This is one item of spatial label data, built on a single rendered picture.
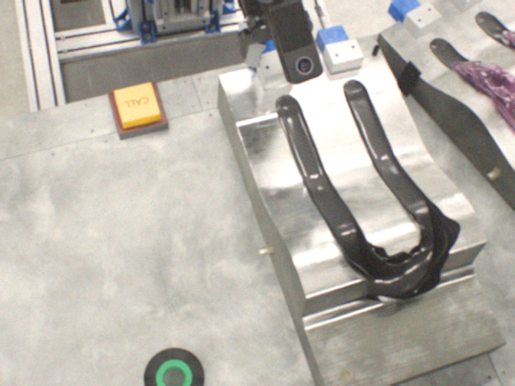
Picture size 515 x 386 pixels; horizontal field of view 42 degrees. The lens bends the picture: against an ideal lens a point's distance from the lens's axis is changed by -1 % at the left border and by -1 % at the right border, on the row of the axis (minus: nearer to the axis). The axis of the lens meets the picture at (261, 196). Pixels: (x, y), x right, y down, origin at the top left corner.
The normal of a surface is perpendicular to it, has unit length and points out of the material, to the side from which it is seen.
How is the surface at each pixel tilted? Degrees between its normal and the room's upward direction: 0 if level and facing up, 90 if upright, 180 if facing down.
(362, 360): 0
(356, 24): 0
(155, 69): 0
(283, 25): 37
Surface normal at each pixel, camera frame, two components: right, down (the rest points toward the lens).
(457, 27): 0.08, -0.41
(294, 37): 0.18, 0.21
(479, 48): -0.07, -0.60
